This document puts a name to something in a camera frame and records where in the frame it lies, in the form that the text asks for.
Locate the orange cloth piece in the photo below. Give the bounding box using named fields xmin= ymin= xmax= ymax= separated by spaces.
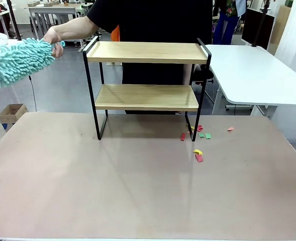
xmin=111 ymin=24 xmax=120 ymax=41

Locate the person's left forearm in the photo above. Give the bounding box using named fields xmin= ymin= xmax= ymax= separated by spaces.
xmin=183 ymin=64 xmax=191 ymax=86

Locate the teal microfiber duster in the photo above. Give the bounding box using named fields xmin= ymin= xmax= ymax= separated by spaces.
xmin=0 ymin=37 xmax=66 ymax=89

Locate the black office chair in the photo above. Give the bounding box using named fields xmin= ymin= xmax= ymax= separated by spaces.
xmin=189 ymin=64 xmax=215 ymax=87

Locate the small white side desk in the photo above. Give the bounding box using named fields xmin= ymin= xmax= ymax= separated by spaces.
xmin=0 ymin=37 xmax=28 ymax=51

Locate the two-tier wooden shelf black frame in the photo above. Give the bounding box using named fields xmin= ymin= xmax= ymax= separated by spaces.
xmin=82 ymin=35 xmax=212 ymax=143

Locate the thin black hanging cable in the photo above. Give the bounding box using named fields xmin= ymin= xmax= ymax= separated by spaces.
xmin=28 ymin=75 xmax=38 ymax=112

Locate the black stand pole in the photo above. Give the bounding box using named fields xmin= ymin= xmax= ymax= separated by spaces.
xmin=6 ymin=0 xmax=22 ymax=41

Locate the grey background desk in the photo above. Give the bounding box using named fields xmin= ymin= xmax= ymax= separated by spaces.
xmin=28 ymin=3 xmax=94 ymax=48

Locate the person's right forearm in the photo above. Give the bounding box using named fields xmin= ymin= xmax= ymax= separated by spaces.
xmin=58 ymin=16 xmax=101 ymax=42

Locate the large white desk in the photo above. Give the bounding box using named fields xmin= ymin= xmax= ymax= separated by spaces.
xmin=204 ymin=44 xmax=296 ymax=118

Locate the person in black shirt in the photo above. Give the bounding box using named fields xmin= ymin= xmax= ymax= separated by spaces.
xmin=86 ymin=0 xmax=214 ymax=115

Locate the black monitor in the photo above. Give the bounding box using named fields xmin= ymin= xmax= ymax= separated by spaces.
xmin=241 ymin=7 xmax=275 ymax=50

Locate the person in blue trousers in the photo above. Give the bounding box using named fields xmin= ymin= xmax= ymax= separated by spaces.
xmin=212 ymin=0 xmax=247 ymax=46

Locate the open cardboard box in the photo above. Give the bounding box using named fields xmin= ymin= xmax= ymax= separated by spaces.
xmin=0 ymin=103 xmax=29 ymax=125

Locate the brown cardboard sheet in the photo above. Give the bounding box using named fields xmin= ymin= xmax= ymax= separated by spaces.
xmin=273 ymin=5 xmax=292 ymax=31

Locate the person's right hand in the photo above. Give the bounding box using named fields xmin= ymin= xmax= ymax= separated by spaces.
xmin=43 ymin=26 xmax=65 ymax=58

